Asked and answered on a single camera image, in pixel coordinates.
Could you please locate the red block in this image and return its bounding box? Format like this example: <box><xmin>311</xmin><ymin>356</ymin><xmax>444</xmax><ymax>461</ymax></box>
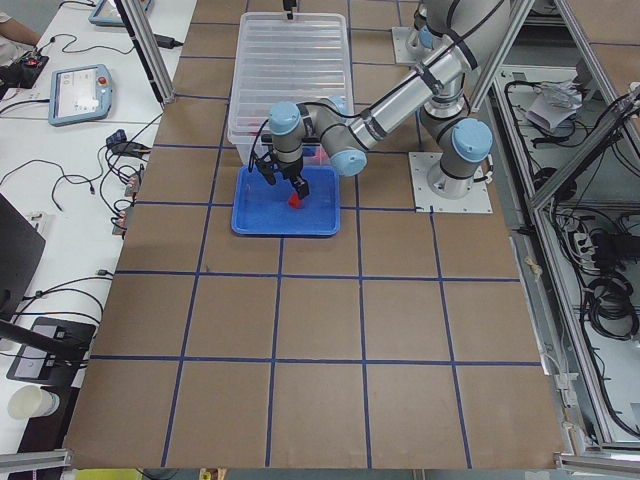
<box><xmin>288</xmin><ymin>194</ymin><xmax>303</xmax><ymax>209</ymax></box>

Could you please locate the black monitor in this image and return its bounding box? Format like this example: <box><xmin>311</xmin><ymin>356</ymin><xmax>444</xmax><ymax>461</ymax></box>
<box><xmin>0</xmin><ymin>195</ymin><xmax>46</xmax><ymax>321</ymax></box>

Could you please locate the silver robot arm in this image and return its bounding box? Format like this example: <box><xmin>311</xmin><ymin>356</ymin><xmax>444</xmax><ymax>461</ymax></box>
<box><xmin>281</xmin><ymin>1</ymin><xmax>458</xmax><ymax>59</ymax></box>
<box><xmin>248</xmin><ymin>1</ymin><xmax>511</xmax><ymax>199</ymax></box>

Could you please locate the white paper cup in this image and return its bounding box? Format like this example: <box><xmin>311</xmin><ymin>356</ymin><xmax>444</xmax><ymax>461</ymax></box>
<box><xmin>7</xmin><ymin>385</ymin><xmax>60</xmax><ymax>420</ymax></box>

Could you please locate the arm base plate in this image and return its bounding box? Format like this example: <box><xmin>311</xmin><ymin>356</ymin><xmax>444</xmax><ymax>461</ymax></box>
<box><xmin>391</xmin><ymin>26</ymin><xmax>425</xmax><ymax>65</ymax></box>
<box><xmin>408</xmin><ymin>152</ymin><xmax>493</xmax><ymax>215</ymax></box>

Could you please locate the clear plastic box lid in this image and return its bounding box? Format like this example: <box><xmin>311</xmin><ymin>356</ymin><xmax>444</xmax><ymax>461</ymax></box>
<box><xmin>227</xmin><ymin>12</ymin><xmax>354</xmax><ymax>145</ymax></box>

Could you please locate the teach pendant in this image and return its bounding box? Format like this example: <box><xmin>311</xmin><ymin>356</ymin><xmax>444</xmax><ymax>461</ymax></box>
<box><xmin>88</xmin><ymin>0</ymin><xmax>124</xmax><ymax>28</ymax></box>
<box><xmin>48</xmin><ymin>64</ymin><xmax>113</xmax><ymax>127</ymax></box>

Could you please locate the black power adapter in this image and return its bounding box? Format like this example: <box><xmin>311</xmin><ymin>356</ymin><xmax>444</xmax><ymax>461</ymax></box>
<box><xmin>154</xmin><ymin>34</ymin><xmax>183</xmax><ymax>49</ymax></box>

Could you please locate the teach pendant far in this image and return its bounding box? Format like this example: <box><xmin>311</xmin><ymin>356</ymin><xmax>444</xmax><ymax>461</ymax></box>
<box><xmin>88</xmin><ymin>0</ymin><xmax>124</xmax><ymax>28</ymax></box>

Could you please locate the clear plastic storage box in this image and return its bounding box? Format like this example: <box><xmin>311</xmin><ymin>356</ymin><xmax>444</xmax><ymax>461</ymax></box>
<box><xmin>229</xmin><ymin>115</ymin><xmax>366</xmax><ymax>176</ymax></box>

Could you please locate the aluminium frame post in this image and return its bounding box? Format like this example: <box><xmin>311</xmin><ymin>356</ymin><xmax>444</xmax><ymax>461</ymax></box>
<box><xmin>115</xmin><ymin>0</ymin><xmax>175</xmax><ymax>105</ymax></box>

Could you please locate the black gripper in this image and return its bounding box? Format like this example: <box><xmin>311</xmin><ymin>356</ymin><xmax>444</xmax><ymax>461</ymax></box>
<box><xmin>255</xmin><ymin>0</ymin><xmax>310</xmax><ymax>198</ymax></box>

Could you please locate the teach pendant near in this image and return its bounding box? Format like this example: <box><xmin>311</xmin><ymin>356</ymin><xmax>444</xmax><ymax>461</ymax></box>
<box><xmin>48</xmin><ymin>64</ymin><xmax>113</xmax><ymax>127</ymax></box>

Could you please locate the blue plastic tray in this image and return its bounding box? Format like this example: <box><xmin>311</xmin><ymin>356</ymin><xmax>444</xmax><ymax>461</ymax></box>
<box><xmin>231</xmin><ymin>166</ymin><xmax>341</xmax><ymax>237</ymax></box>

